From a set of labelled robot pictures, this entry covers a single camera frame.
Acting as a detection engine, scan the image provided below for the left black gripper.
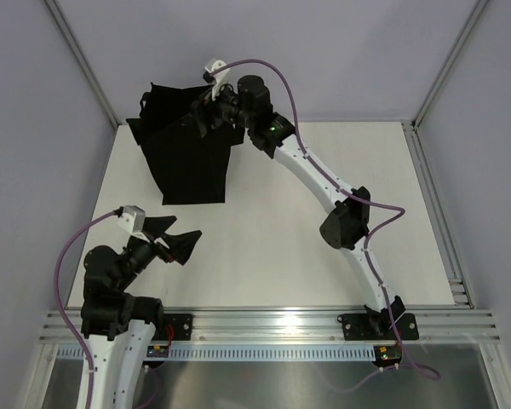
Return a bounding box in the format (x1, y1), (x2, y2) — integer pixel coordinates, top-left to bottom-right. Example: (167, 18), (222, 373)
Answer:
(115, 216), (201, 291)

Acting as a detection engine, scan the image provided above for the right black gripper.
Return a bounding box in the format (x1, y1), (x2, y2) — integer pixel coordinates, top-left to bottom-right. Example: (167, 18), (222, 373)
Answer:
(181, 78), (254, 139)

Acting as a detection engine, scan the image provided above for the black canvas bag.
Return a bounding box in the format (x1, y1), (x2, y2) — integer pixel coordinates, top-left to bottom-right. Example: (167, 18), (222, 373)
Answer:
(126, 84), (244, 205)

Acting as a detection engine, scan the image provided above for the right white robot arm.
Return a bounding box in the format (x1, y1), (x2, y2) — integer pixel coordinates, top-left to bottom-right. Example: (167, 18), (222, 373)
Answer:
(192, 73), (405, 339)

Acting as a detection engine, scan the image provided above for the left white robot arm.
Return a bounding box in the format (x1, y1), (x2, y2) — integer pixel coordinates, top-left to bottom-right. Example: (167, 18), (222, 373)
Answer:
(78, 215), (202, 408)

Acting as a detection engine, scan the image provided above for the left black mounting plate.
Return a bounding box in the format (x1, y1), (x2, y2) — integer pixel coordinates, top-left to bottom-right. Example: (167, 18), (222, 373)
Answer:
(152, 314), (193, 343)

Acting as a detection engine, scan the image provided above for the black mounting plate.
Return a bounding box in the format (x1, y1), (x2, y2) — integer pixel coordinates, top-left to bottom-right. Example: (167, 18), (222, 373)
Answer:
(337, 313), (420, 341)
(152, 314), (193, 343)

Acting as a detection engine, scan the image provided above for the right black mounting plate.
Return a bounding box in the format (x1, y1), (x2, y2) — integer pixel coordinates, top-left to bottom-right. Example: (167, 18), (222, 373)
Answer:
(337, 313), (420, 341)

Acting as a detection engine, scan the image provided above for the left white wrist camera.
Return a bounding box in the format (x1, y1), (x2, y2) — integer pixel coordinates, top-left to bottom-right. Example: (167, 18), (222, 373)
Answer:
(118, 205), (147, 240)

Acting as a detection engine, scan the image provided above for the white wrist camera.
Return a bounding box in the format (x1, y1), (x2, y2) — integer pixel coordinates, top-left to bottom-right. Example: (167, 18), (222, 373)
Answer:
(118, 205), (147, 240)
(204, 58), (230, 101)

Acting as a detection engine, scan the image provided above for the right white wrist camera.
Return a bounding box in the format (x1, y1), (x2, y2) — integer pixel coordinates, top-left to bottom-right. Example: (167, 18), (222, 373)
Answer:
(204, 58), (230, 101)

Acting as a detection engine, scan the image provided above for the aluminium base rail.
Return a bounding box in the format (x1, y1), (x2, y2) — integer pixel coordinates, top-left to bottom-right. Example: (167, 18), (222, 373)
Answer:
(37, 307), (502, 344)

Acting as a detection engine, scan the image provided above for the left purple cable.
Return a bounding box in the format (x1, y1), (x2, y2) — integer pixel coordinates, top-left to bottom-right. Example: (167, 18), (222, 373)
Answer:
(53, 207), (163, 409)

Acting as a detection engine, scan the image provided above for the purple cable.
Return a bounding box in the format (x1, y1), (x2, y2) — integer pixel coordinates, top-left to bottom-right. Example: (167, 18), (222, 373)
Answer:
(210, 58), (441, 393)
(53, 207), (163, 409)

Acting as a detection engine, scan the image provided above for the left aluminium frame post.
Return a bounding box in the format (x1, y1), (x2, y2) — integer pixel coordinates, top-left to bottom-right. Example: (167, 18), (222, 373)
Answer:
(41, 0), (121, 130)

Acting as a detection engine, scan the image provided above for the aluminium frame post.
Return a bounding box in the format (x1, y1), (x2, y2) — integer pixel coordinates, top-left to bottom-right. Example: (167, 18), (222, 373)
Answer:
(411, 0), (491, 131)
(41, 0), (121, 130)

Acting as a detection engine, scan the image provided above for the white slotted cable duct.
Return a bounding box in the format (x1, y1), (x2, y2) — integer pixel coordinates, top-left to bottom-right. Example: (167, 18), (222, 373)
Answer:
(57, 344), (378, 362)

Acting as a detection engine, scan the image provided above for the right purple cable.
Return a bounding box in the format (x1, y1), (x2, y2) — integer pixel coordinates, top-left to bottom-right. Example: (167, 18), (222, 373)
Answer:
(210, 58), (441, 393)

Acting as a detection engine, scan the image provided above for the right side aluminium rail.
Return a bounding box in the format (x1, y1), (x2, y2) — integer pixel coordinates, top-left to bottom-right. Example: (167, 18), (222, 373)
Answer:
(401, 121), (476, 309)

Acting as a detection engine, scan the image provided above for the right aluminium frame post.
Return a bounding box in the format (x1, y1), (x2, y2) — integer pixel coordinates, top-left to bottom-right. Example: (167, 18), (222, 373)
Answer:
(411, 0), (491, 131)

